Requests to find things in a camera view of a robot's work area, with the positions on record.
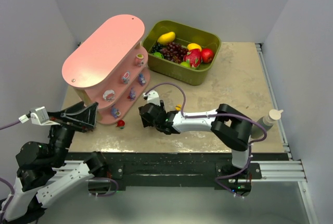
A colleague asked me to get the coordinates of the pink three-tier wooden shelf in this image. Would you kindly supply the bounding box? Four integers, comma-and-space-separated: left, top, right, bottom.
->
62, 15, 150, 125

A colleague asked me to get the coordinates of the black grape bunch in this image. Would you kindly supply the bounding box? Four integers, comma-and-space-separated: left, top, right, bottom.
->
150, 43, 164, 54

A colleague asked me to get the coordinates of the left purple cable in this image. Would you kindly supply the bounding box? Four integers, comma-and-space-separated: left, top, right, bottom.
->
0, 119, 21, 217

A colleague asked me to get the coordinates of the green toy pear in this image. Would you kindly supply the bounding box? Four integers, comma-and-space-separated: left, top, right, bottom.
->
180, 61, 191, 68

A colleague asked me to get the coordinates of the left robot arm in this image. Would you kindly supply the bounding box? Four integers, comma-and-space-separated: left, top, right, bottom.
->
1, 102, 107, 223

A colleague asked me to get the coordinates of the red strawberry toy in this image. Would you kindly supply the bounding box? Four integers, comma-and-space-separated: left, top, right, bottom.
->
116, 120, 125, 129

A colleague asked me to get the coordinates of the green toy lime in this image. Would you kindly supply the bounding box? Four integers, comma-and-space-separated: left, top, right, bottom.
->
153, 52, 164, 59

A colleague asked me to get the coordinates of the yellow toy lemon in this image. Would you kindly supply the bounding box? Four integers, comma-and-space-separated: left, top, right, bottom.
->
187, 43, 202, 51

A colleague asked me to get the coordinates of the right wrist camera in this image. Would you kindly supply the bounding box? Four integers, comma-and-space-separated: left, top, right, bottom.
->
142, 90, 161, 106

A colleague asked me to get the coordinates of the green sauce squeeze bottle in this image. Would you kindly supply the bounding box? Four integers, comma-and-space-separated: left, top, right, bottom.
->
251, 109, 284, 139

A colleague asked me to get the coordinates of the red toy apple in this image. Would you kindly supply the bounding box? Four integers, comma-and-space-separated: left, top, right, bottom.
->
201, 48, 214, 64

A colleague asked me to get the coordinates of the dark red grape bunch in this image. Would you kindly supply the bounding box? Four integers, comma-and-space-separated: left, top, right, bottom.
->
159, 42, 188, 64

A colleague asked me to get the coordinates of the pink toy with green center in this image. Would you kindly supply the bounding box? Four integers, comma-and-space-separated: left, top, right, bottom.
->
135, 54, 145, 67

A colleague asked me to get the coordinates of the black table frame rail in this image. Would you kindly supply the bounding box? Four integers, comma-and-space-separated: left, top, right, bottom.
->
52, 152, 308, 192

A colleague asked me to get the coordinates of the purple bunny toy with strawberry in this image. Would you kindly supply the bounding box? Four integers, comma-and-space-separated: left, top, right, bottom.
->
111, 107, 121, 119

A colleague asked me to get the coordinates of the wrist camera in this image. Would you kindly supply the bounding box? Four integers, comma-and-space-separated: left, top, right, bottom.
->
19, 106, 60, 126
142, 90, 161, 106

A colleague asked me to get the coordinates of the olive green plastic bin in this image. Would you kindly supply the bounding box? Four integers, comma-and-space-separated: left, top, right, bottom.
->
142, 20, 221, 85

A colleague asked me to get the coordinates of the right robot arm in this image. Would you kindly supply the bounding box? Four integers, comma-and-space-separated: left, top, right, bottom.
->
138, 103, 254, 169

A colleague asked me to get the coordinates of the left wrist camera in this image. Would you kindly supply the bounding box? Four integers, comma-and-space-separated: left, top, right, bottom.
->
19, 106, 60, 126

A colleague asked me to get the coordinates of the pink toy dragon fruit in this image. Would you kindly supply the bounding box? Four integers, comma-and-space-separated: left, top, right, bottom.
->
183, 48, 202, 69

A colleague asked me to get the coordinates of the yellow toy mango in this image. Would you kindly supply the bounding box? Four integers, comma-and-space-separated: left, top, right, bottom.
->
157, 31, 176, 45

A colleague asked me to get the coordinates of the pink round toy white face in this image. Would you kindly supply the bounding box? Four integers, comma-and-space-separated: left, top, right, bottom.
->
103, 90, 116, 102

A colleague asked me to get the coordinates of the purple bunny toy blue bow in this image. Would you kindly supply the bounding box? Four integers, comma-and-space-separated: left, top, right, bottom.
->
138, 73, 146, 86

